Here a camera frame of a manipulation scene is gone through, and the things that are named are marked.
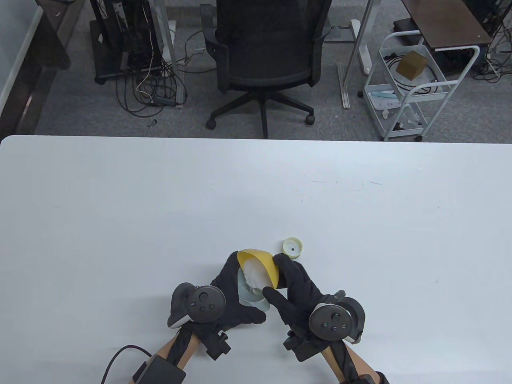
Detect person's right hand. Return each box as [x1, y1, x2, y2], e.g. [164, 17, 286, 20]
[262, 253, 333, 335]

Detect person's left hand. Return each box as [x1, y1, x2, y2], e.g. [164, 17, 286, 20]
[178, 252, 267, 334]

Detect grey plastic funnel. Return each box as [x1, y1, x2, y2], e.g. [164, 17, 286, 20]
[238, 268, 270, 312]

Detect pale yellow press dispenser lid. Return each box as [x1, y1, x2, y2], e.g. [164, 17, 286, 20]
[282, 237, 303, 260]

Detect yellow plastic bowl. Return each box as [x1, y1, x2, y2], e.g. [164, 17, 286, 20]
[236, 248, 279, 289]

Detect person's right forearm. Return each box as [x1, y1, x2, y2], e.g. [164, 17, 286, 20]
[322, 342, 390, 384]

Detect person's left forearm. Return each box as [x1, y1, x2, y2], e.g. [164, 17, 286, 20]
[154, 334, 204, 370]

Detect black tracking controller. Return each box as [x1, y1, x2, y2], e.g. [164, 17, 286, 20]
[168, 282, 227, 329]
[308, 297, 366, 344]

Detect white rolling cart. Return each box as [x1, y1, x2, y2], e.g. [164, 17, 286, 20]
[363, 31, 480, 142]

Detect white packet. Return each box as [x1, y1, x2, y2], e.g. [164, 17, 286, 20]
[370, 91, 401, 109]

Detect aluminium rails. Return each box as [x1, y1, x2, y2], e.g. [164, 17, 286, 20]
[337, 62, 351, 109]

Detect white desk foot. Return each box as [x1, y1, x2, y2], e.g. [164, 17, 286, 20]
[351, 19, 372, 75]

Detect black mesh office chair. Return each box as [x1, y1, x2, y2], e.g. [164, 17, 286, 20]
[200, 0, 333, 139]

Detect brown cardboard box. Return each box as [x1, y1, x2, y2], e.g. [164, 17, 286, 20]
[396, 51, 428, 79]

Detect black flat device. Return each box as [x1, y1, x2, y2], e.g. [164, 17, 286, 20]
[393, 18, 421, 36]

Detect black equipment rack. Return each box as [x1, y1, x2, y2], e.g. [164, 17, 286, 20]
[89, 0, 165, 84]

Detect dark wooden side table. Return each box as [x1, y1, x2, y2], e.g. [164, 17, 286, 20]
[402, 0, 493, 52]

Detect dark wooden cabinet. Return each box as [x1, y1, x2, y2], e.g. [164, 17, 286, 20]
[0, 0, 86, 138]

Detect pale partition panel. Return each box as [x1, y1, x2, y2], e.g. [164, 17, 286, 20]
[0, 4, 44, 110]

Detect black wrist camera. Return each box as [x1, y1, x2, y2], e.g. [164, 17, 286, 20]
[204, 331, 232, 361]
[283, 332, 320, 362]

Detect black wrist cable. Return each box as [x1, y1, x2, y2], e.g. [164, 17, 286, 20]
[101, 345, 152, 384]

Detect tangle of floor cables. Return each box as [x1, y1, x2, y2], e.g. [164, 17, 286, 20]
[470, 0, 512, 83]
[115, 28, 208, 118]

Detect black cable coil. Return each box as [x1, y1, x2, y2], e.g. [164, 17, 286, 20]
[383, 53, 438, 94]

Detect white metal desk frame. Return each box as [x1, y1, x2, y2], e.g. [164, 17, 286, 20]
[150, 0, 188, 109]
[342, 0, 378, 108]

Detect grey metal base plate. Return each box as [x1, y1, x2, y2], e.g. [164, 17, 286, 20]
[324, 26, 357, 43]

